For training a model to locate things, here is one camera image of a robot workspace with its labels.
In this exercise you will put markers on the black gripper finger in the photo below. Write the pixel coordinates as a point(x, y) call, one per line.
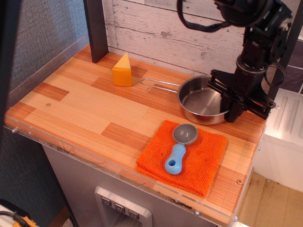
point(225, 103)
point(235, 110)

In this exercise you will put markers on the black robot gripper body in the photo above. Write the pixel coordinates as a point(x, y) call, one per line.
point(244, 85)

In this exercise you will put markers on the stainless steel pot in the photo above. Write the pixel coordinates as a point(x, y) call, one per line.
point(199, 103)

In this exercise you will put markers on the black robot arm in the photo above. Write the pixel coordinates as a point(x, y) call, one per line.
point(266, 23)

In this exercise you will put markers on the orange folded cloth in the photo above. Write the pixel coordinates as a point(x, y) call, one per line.
point(191, 168)

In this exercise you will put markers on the blue and grey scoop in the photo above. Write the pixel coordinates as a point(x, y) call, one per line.
point(184, 134)

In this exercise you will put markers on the white radiator cabinet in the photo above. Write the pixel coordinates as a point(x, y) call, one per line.
point(280, 153)

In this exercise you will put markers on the yellow cheese wedge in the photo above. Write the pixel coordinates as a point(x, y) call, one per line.
point(122, 73)

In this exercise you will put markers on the clear acrylic table guard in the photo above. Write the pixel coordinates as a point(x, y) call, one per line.
point(71, 105)

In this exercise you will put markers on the silver dispenser button panel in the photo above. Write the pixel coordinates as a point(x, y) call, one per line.
point(120, 209)

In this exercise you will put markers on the grey toy fridge front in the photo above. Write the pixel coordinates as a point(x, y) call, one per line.
point(79, 180)

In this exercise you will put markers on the dark left vertical post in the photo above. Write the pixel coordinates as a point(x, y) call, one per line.
point(96, 29)

